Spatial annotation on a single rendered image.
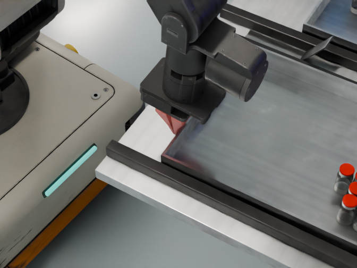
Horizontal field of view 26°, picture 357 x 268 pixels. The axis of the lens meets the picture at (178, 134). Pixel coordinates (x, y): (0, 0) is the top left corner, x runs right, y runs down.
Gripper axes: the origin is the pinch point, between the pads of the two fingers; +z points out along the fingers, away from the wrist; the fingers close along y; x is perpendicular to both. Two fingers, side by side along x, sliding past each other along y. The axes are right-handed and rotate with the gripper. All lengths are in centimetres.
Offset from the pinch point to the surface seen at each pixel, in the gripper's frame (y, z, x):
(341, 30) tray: 11.7, 1.6, 33.9
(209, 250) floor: -1, 91, 34
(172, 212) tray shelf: 5.7, 3.7, -10.4
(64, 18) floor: -86, 99, 87
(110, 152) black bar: -6.4, 2.6, -7.5
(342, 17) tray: 10.6, 1.6, 36.8
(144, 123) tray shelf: -5.7, 3.8, 0.5
